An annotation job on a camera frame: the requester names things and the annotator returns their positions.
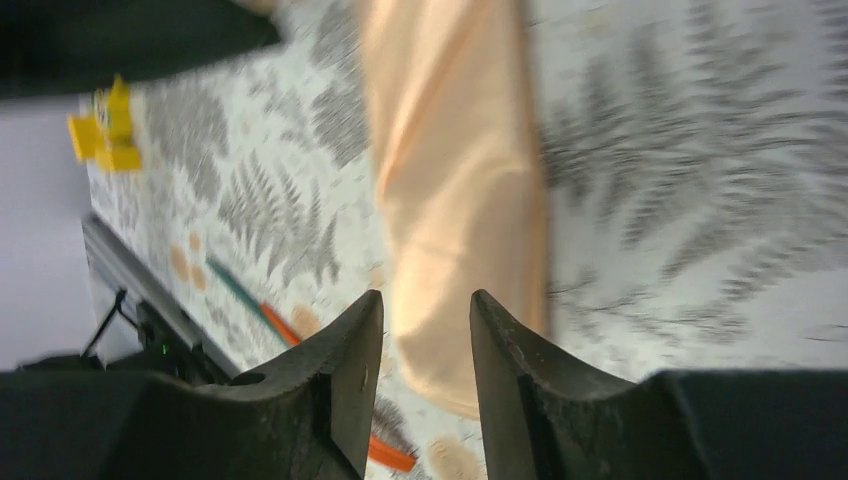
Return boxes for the orange plastic fork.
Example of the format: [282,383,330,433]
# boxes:
[259,303,419,474]

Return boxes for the yellow toy block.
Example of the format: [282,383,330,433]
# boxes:
[67,114,104,164]
[92,76,142,172]

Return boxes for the orange cloth napkin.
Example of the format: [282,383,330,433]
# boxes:
[355,1,548,418]

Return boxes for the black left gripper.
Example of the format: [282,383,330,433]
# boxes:
[1,1,282,100]

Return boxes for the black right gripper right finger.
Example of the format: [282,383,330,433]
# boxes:
[470,290,847,480]

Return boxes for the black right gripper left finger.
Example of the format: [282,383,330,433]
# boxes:
[1,290,383,479]

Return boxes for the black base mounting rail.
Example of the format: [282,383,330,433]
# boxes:
[81,213,241,383]

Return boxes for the teal plastic knife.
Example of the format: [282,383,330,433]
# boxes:
[206,256,265,320]

